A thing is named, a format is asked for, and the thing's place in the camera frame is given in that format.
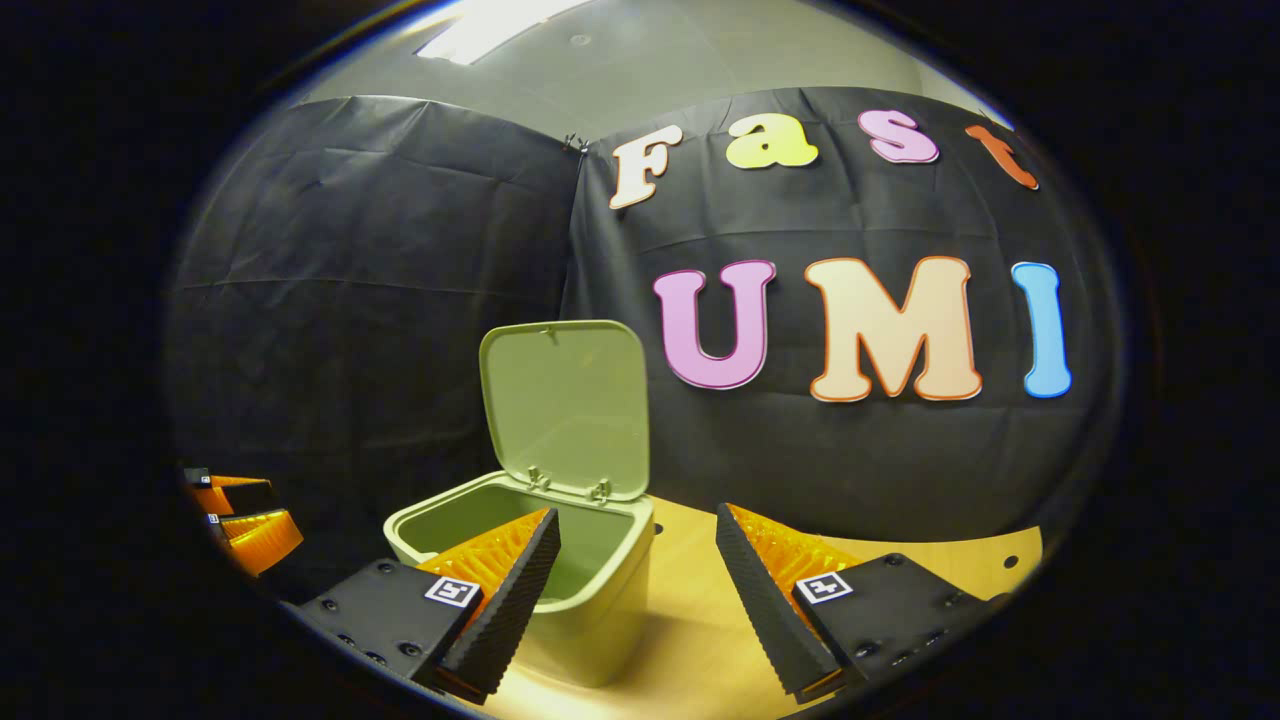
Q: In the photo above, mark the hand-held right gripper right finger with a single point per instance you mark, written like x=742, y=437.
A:
x=760, y=610

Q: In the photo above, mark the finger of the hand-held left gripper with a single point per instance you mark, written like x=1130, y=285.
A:
x=235, y=495
x=262, y=540

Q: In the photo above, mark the black cloth clip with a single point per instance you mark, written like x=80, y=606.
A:
x=575, y=142

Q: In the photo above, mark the black backdrop cloth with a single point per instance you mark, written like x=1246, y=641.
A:
x=400, y=300

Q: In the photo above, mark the wooden desktop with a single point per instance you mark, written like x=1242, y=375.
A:
x=700, y=620

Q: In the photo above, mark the green desktop garbage bin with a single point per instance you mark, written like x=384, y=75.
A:
x=570, y=400

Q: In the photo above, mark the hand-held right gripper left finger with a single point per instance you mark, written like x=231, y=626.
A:
x=515, y=590

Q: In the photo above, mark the ceiling light panel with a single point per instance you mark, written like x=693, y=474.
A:
x=495, y=25

